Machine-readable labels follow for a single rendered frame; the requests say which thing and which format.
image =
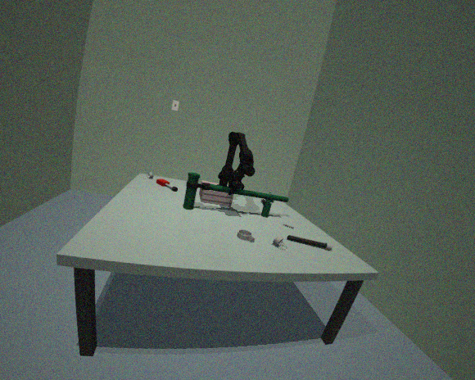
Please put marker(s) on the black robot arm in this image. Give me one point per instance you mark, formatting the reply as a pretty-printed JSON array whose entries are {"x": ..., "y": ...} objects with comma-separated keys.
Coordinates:
[{"x": 245, "y": 155}]

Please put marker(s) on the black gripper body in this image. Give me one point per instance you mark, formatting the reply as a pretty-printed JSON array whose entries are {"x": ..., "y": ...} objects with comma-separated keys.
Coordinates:
[{"x": 237, "y": 182}]

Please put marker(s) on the grey metal ring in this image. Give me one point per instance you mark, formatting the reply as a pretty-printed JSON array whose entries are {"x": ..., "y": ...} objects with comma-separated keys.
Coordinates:
[{"x": 248, "y": 236}]

